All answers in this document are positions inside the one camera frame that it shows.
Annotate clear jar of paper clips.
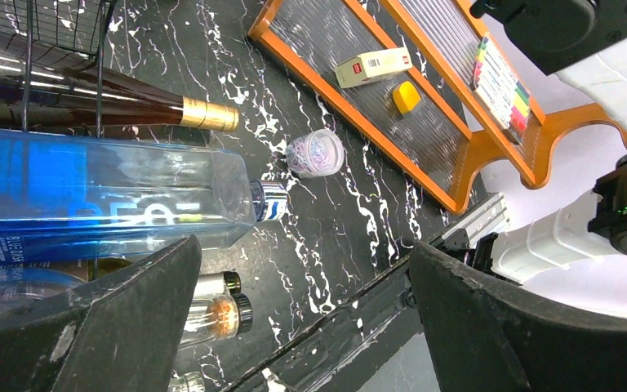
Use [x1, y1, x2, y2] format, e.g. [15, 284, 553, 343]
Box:
[285, 128, 346, 178]

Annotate clear bottle with cork stopper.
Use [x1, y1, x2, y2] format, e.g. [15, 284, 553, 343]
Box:
[179, 293, 254, 350]

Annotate orange framed glass shelf rack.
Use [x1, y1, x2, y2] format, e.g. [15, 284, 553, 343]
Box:
[248, 1, 611, 214]

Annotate black wire wine rack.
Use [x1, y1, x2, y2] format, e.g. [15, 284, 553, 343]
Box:
[0, 0, 120, 136]

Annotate pack of coloured markers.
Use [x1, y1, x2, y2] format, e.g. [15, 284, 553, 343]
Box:
[471, 33, 531, 145]

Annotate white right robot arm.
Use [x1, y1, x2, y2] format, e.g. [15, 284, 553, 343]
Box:
[464, 1, 627, 284]

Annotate brown bottle with gold cap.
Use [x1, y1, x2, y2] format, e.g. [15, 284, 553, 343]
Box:
[0, 43, 240, 132]

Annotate blue square glass bottle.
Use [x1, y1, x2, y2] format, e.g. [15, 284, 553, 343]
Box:
[0, 129, 288, 265]

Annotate black aluminium base frame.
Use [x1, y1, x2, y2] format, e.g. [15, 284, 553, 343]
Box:
[225, 256, 421, 391]

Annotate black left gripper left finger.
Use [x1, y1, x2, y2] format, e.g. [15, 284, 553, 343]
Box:
[0, 237, 202, 391]

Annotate white cardboard small box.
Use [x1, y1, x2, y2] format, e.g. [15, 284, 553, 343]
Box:
[334, 47, 412, 88]

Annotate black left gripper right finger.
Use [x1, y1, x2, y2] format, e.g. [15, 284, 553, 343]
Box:
[408, 243, 627, 391]

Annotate yellow eraser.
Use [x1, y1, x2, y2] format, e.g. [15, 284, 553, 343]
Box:
[392, 81, 421, 115]

